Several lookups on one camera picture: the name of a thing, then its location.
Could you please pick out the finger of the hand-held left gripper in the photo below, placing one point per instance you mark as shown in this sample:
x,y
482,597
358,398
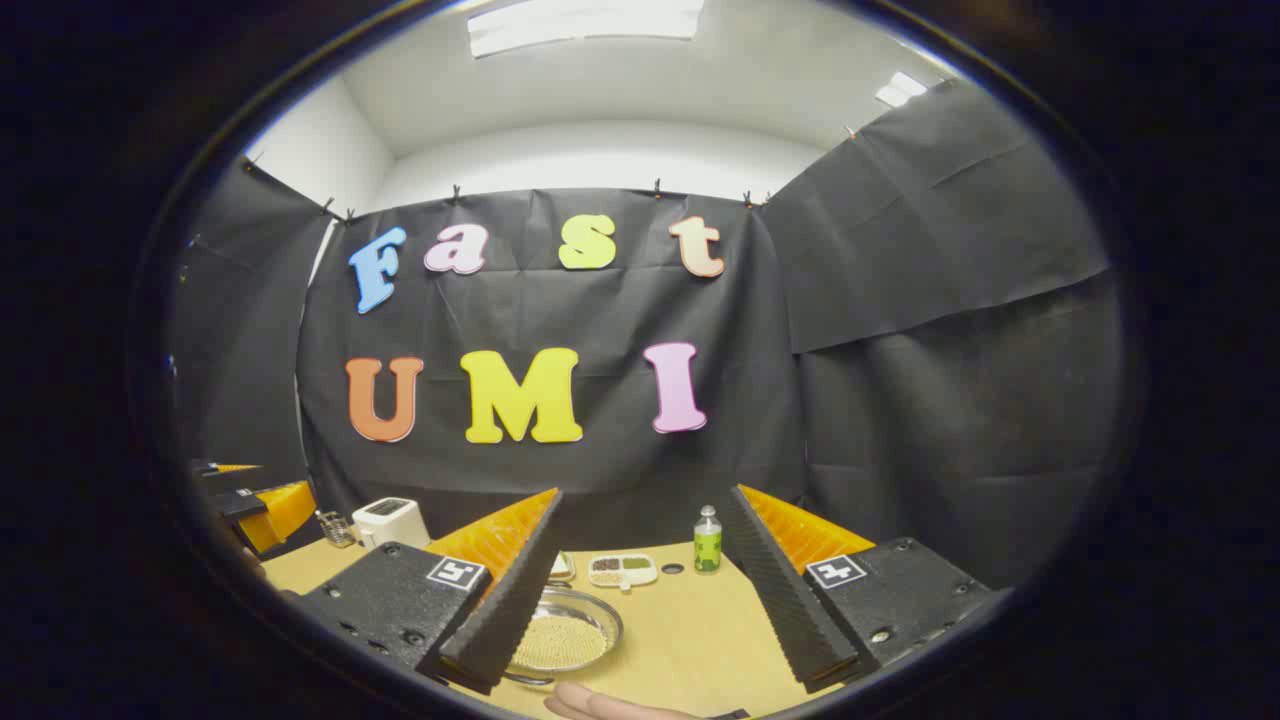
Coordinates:
x,y
230,468
285,510

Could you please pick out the stainless steel pot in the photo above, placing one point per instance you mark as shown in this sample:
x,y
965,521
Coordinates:
x,y
585,605

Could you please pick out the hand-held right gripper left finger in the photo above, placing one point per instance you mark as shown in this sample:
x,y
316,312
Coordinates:
x,y
505,610

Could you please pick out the small ceiling light panel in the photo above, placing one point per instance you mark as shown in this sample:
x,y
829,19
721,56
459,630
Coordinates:
x,y
900,88

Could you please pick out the white sandwich plate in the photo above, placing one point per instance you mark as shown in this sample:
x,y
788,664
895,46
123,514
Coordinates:
x,y
563,570

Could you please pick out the white toaster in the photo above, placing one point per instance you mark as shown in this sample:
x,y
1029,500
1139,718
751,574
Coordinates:
x,y
390,522

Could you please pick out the large ceiling light panel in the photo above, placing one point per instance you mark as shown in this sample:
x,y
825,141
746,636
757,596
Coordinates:
x,y
585,22

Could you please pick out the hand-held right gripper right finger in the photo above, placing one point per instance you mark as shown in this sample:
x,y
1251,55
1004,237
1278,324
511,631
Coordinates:
x,y
785,600

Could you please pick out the white divided dish with beans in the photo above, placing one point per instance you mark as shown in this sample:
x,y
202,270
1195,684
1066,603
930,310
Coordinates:
x,y
622,570

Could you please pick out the pile of soybeans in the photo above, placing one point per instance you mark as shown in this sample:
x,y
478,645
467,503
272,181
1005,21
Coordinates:
x,y
560,642

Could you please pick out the green label drink bottle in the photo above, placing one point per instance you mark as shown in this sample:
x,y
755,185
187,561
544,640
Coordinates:
x,y
707,545

